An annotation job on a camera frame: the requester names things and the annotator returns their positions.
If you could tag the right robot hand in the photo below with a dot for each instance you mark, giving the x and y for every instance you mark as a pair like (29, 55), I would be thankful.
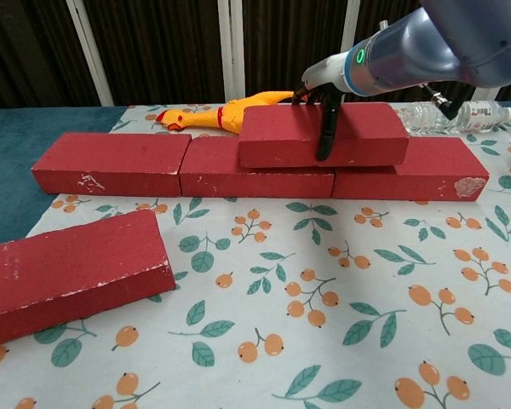
(328, 72)

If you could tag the red brick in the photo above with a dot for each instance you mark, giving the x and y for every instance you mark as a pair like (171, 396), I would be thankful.
(110, 157)
(68, 272)
(430, 170)
(281, 136)
(213, 166)

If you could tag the yellow rubber chicken toy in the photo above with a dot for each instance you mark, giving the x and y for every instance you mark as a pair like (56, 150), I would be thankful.
(213, 116)

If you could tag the clear plastic water bottle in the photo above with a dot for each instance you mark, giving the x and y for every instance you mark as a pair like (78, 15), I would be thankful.
(481, 115)

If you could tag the floral fruit print tablecloth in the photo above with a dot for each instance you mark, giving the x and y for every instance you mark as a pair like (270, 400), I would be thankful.
(281, 264)

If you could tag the white screen frame post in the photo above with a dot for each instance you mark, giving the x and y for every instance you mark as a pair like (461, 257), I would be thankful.
(89, 55)
(237, 51)
(487, 94)
(225, 51)
(345, 25)

